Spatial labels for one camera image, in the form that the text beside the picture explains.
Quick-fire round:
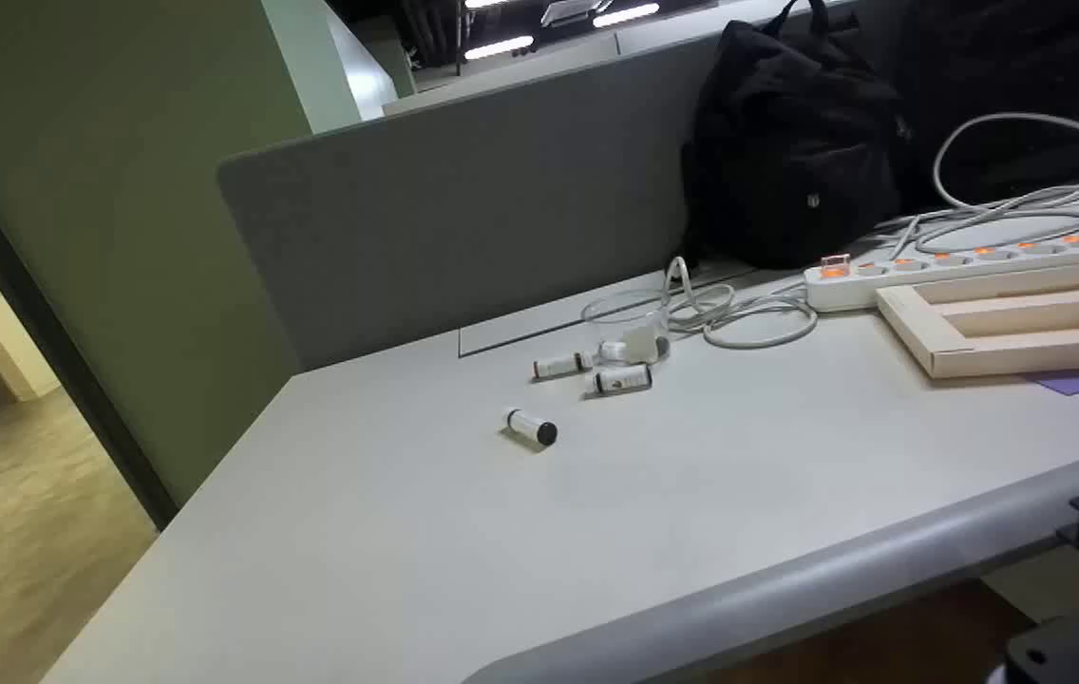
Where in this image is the white cylinder with black cap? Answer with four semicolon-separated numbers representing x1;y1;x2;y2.
528;350;595;386
590;362;657;400
496;402;562;453

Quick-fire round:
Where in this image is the white pipe fitting right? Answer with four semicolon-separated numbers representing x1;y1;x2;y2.
592;325;677;369

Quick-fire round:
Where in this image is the grey desk divider panel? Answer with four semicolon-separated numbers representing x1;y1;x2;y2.
218;21;820;377

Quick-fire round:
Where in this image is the long ceiling light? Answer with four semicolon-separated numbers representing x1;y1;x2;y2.
590;0;665;35
459;31;538;66

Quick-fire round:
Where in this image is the black backpack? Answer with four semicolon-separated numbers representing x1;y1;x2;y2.
681;0;920;273

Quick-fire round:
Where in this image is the white six-socket power strip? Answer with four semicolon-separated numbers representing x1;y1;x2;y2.
801;229;1079;317

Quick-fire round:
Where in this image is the thin white charger cable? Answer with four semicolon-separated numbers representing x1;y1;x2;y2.
660;254;747;343

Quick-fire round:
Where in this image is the light wooden frame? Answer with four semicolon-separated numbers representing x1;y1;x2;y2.
875;254;1079;386

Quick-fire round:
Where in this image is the thick white power cable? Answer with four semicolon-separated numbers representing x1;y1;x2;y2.
694;109;1079;354

